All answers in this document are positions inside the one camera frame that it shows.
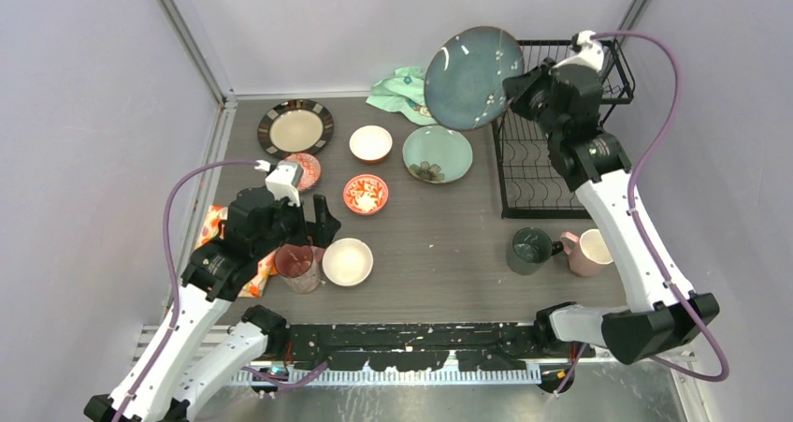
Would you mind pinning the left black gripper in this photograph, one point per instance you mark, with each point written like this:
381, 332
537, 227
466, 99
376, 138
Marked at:
322, 230

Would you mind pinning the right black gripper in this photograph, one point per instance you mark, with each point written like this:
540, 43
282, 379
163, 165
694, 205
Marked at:
519, 89

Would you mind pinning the dark blue floral plate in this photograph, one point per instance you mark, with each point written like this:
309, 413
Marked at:
463, 88

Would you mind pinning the black rimmed cream plate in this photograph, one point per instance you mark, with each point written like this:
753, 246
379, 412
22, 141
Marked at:
295, 126

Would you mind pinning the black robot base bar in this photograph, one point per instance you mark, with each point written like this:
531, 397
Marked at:
500, 346

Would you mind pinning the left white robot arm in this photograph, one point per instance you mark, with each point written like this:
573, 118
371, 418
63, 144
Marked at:
167, 384

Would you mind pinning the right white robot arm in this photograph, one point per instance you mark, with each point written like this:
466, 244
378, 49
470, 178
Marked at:
663, 309

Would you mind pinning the white ceramic bowl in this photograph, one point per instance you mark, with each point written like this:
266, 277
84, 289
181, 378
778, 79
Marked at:
347, 262

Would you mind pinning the pink glass mug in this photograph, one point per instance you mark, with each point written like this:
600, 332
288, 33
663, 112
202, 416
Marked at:
299, 266

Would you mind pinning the orange coral pattern bowl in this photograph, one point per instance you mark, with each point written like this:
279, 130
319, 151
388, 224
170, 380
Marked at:
365, 194

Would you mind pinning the orange floral cloth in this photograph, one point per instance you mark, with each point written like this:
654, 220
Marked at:
211, 228

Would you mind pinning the white bowl orange outside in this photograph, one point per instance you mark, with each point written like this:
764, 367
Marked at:
371, 144

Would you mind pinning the mint green flower plate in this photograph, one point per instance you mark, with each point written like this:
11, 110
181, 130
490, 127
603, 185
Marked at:
437, 155

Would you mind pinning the mint green cartoon cloth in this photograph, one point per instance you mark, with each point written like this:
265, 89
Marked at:
403, 92

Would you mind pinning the dark green mug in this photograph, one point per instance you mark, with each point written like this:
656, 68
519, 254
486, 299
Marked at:
529, 249

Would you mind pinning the pale pink mug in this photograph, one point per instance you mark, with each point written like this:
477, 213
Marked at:
587, 253

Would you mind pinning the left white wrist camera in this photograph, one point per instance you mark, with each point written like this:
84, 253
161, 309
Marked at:
282, 180

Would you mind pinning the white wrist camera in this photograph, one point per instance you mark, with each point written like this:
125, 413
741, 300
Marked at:
587, 51
282, 180

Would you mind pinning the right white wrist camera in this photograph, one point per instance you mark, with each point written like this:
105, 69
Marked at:
587, 51

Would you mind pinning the black wire dish rack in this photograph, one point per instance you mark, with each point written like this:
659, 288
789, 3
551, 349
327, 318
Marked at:
529, 186

